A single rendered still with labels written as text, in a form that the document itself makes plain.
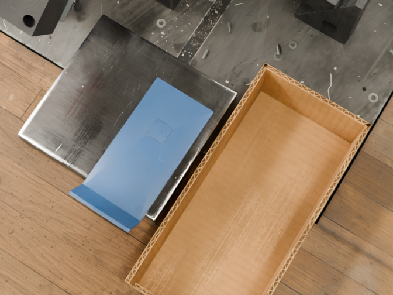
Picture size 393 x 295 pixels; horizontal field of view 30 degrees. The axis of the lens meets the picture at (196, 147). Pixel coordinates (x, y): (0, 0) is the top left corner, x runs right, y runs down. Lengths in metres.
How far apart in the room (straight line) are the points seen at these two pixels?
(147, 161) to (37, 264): 0.15
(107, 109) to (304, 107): 0.20
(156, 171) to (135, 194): 0.03
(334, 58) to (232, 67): 0.11
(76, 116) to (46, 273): 0.16
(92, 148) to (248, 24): 0.22
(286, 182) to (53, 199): 0.24
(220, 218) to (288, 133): 0.11
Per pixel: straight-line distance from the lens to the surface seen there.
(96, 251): 0.76
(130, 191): 0.74
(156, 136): 0.75
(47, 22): 0.55
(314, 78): 0.81
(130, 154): 0.75
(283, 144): 0.77
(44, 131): 0.77
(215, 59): 0.80
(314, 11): 0.80
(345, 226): 0.77
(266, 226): 0.75
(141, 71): 0.78
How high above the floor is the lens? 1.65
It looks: 75 degrees down
